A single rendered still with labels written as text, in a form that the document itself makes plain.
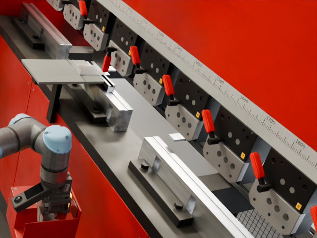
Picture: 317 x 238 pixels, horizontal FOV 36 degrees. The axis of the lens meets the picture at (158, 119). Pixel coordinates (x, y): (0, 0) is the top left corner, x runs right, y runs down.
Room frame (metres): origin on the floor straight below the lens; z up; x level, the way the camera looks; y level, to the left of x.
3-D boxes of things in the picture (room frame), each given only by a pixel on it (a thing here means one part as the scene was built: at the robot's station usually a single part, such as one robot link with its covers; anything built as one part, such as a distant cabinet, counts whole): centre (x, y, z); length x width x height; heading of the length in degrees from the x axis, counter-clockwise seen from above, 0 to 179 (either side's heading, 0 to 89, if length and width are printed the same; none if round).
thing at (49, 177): (1.10, 0.23, 0.95); 0.08 x 0.08 x 0.05
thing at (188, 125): (1.32, -0.09, 1.18); 0.15 x 0.09 x 0.17; 42
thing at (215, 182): (1.55, -0.40, 0.81); 0.64 x 0.08 x 0.14; 132
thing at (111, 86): (1.74, 0.27, 0.98); 0.20 x 0.03 x 0.03; 42
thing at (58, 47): (2.16, 0.65, 0.92); 0.50 x 0.06 x 0.10; 42
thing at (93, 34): (1.77, 0.31, 1.18); 0.15 x 0.09 x 0.17; 42
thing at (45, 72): (1.65, 0.40, 1.00); 0.26 x 0.18 x 0.01; 132
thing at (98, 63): (1.75, 0.29, 1.05); 0.10 x 0.02 x 0.10; 42
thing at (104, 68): (1.59, 0.23, 1.12); 0.04 x 0.02 x 0.10; 132
